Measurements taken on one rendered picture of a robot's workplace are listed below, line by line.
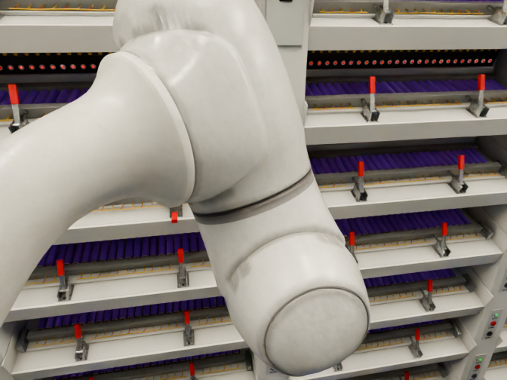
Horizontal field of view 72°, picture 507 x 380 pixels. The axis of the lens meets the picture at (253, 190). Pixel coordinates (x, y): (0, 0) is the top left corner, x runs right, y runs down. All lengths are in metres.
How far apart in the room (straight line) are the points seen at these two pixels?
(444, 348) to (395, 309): 0.28
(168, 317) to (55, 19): 0.74
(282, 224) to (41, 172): 0.14
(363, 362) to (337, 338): 1.03
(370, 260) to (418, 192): 0.21
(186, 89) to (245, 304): 0.14
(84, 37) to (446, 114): 0.76
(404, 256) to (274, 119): 0.86
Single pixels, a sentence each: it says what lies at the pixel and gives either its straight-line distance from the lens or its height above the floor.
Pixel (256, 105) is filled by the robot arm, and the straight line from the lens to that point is 0.22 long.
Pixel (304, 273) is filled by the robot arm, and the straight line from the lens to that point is 0.22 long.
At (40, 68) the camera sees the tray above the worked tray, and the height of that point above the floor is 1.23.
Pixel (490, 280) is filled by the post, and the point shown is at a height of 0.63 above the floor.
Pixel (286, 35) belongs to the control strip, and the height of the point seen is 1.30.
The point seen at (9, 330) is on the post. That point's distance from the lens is 1.10.
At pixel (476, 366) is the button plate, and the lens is 1.50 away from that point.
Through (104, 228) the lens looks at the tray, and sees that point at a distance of 0.81.
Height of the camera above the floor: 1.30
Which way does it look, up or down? 24 degrees down
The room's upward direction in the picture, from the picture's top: straight up
